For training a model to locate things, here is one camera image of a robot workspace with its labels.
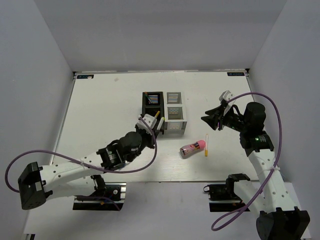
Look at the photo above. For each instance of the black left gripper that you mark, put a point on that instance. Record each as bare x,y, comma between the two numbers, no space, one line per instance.
148,135

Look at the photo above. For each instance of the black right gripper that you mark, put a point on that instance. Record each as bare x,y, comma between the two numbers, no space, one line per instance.
213,120

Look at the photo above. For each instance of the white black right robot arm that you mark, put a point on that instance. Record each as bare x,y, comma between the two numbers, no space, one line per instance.
278,217

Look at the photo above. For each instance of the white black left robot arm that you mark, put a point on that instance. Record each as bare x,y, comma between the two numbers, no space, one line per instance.
82,178

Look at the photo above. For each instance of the orange capped white marker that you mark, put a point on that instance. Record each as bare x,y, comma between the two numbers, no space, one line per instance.
206,145

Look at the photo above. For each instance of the white slotted pen holder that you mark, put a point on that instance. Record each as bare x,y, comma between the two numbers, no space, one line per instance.
175,113

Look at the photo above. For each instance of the pink capped glue bottle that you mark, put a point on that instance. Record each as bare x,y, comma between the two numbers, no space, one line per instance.
191,149

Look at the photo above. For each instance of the black slotted pen holder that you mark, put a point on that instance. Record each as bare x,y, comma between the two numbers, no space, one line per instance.
151,109

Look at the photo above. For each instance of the blue corner label sticker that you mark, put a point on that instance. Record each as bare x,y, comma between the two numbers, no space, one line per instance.
236,74

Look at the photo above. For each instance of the left blue corner label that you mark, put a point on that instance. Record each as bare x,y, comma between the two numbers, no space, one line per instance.
85,76

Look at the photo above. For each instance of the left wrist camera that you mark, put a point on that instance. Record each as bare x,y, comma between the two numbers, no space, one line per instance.
147,121

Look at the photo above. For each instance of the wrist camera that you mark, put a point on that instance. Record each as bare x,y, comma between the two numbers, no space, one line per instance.
226,98
147,121

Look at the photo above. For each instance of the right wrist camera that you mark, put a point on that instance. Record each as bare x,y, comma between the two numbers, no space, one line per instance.
226,98

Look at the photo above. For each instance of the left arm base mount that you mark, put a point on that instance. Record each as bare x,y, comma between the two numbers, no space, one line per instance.
110,198

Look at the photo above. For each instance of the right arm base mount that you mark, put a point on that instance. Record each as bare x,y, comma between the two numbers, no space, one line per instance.
225,197

